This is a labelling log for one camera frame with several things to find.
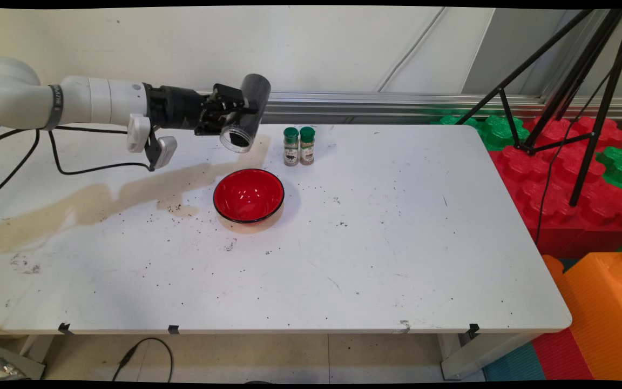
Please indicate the teal floor mat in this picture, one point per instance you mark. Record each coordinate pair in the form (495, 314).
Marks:
(513, 364)

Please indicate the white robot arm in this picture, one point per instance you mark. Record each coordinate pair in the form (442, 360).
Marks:
(89, 102)

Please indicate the aluminium rail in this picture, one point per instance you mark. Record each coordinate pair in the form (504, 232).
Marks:
(397, 105)

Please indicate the black tripod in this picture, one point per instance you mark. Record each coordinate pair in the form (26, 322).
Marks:
(594, 129)

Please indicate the green capped spice bottle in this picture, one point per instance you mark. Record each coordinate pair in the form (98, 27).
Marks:
(291, 148)
(307, 147)

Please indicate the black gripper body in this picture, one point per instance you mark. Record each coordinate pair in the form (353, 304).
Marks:
(176, 108)

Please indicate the white table leg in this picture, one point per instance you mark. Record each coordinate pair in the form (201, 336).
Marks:
(478, 354)
(38, 346)

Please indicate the red floor mat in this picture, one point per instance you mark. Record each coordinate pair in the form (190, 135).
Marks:
(562, 356)

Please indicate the red bowl with black rim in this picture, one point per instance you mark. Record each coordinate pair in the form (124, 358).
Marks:
(243, 192)

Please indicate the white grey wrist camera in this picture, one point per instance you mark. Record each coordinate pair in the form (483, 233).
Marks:
(162, 151)

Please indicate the orange foam block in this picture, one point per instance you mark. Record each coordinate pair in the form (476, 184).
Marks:
(602, 313)

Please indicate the clear jar with black grains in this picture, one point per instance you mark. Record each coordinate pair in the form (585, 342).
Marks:
(254, 92)

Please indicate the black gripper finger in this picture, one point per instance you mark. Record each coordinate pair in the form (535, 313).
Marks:
(214, 127)
(230, 100)

